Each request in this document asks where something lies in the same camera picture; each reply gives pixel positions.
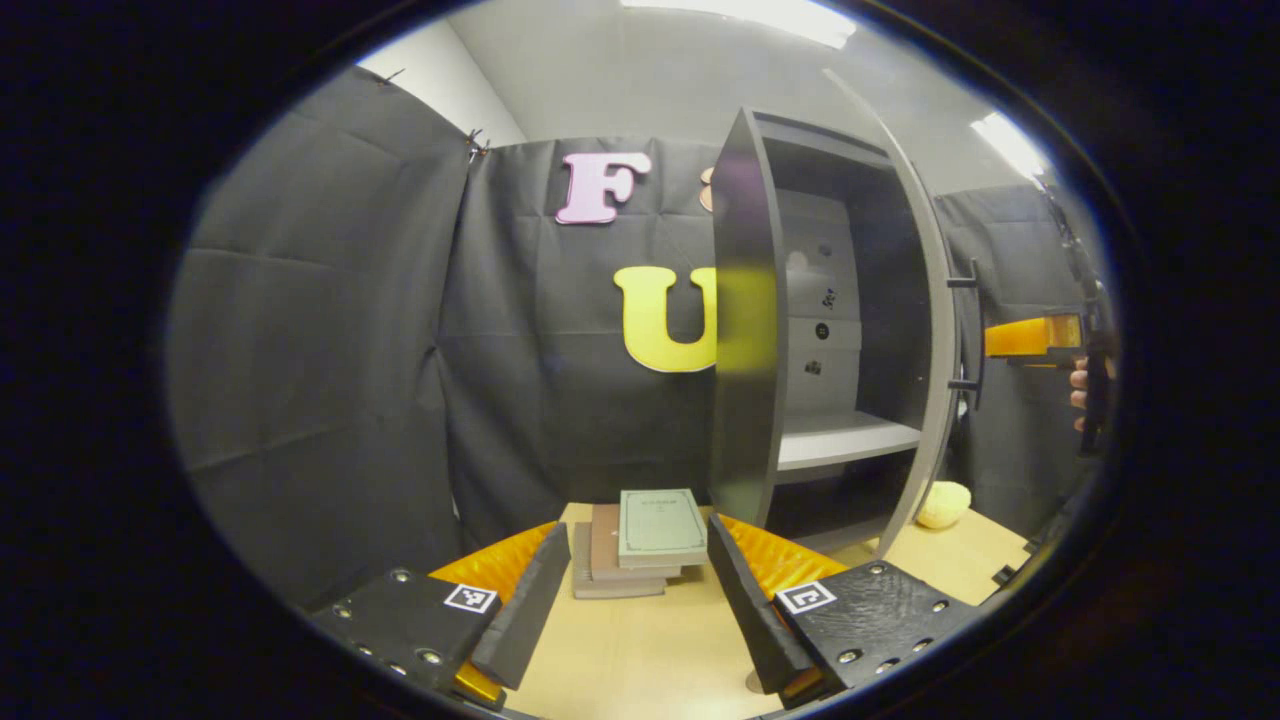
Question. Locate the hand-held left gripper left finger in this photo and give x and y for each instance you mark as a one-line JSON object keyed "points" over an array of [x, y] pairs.
{"points": [[530, 610]]}

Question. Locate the short ceiling light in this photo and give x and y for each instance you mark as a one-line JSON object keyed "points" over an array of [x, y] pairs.
{"points": [[1010, 145]]}

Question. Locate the yellow round sponge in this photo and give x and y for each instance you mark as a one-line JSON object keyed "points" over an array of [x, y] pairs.
{"points": [[943, 505]]}

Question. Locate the dark grey cabinet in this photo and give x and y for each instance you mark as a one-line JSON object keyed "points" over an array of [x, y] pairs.
{"points": [[745, 400]]}

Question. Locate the long ceiling light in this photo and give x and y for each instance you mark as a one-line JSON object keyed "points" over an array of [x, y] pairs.
{"points": [[760, 18]]}

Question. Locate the black backdrop cloth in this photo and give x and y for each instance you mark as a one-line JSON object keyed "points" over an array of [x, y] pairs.
{"points": [[320, 350]]}

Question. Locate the small black table clamp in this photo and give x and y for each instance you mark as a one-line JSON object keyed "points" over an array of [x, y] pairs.
{"points": [[1004, 575]]}

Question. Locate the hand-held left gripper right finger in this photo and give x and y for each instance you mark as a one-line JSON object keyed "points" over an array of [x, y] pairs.
{"points": [[745, 610]]}

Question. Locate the pale cabinet shelf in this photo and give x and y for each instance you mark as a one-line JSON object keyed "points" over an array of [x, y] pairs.
{"points": [[850, 438]]}

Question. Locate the brown book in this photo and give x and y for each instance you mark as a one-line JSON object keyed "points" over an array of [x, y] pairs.
{"points": [[603, 545]]}

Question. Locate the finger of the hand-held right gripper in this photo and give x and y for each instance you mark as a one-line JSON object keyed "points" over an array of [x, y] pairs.
{"points": [[1030, 338]]}

